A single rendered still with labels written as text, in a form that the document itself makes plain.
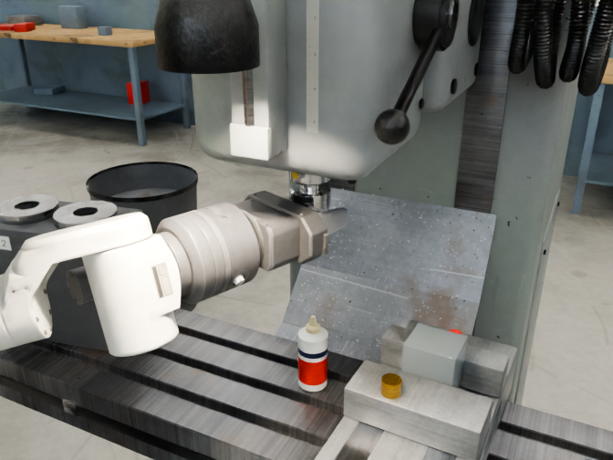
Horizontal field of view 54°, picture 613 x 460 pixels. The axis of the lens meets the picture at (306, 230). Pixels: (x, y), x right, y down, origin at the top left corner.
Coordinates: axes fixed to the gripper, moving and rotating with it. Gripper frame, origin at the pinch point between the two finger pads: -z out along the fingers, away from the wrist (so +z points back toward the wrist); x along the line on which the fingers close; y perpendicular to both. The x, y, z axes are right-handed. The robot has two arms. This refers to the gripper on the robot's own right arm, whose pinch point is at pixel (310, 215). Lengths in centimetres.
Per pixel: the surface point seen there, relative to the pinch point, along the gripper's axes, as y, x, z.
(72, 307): 19.9, 32.5, 17.1
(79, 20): 26, 538, -209
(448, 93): -13.2, -6.9, -15.0
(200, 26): -23.1, -12.6, 21.9
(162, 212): 68, 162, -70
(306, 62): -18.8, -6.8, 7.2
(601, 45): -18.8, -18.4, -26.4
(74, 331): 24.3, 32.9, 17.3
